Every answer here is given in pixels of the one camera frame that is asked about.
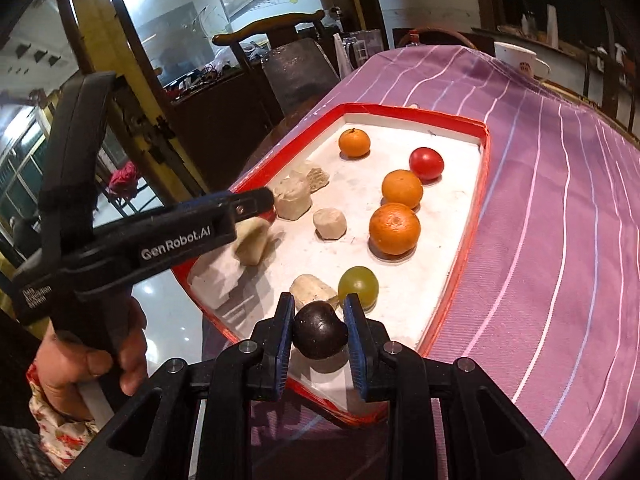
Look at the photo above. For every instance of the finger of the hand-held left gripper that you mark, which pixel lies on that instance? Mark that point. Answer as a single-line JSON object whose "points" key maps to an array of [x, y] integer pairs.
{"points": [[250, 205]]}

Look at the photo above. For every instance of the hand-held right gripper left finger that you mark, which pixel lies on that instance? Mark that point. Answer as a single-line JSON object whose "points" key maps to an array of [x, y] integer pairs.
{"points": [[285, 342]]}

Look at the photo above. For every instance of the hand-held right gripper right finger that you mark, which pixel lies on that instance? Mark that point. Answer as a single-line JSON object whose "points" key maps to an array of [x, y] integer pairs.
{"points": [[356, 345]]}

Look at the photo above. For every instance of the dark purple plum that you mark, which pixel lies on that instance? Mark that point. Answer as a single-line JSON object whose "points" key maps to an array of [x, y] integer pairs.
{"points": [[318, 331]]}

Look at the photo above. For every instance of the green grape fruit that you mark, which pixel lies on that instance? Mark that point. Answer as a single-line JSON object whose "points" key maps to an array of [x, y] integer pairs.
{"points": [[358, 285]]}

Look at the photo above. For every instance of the beige cylinder chunk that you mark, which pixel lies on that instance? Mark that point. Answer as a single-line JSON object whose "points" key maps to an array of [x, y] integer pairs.
{"points": [[312, 289]]}

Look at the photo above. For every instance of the large pale chunk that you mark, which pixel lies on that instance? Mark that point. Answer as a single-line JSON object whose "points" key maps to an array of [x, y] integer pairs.
{"points": [[217, 277]]}

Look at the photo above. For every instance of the small beige chunk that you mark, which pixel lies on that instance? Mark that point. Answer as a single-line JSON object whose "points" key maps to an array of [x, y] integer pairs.
{"points": [[329, 223]]}

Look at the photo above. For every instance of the red-rimmed white tray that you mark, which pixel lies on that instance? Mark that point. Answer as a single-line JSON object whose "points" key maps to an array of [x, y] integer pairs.
{"points": [[440, 260]]}

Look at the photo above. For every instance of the orange with green stem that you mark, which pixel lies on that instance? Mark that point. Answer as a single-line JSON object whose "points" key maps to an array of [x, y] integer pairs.
{"points": [[354, 143]]}

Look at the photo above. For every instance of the large orange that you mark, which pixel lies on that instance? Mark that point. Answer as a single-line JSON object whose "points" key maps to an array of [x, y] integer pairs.
{"points": [[394, 228]]}

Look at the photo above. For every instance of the small orange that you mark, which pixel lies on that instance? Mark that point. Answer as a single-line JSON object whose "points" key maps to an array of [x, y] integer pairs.
{"points": [[402, 188]]}

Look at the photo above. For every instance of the red tomato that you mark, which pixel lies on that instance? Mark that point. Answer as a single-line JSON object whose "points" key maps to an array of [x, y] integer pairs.
{"points": [[426, 163]]}

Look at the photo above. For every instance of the person's left forearm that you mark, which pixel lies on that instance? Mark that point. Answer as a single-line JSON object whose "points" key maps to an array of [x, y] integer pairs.
{"points": [[55, 435]]}

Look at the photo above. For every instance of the person's left hand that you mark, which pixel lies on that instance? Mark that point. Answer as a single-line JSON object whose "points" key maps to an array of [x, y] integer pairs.
{"points": [[65, 375]]}

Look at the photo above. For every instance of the red cloth bundle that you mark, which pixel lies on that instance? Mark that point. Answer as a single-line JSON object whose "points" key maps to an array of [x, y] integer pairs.
{"points": [[122, 180]]}

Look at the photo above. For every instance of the wooden chair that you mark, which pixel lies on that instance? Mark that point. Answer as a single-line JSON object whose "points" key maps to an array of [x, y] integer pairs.
{"points": [[295, 70]]}

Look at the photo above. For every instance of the purple striped tablecloth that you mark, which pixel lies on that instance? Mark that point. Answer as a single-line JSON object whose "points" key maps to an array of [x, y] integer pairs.
{"points": [[550, 260]]}

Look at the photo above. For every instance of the white cup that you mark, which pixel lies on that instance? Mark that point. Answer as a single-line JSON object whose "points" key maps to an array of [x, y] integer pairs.
{"points": [[520, 60]]}

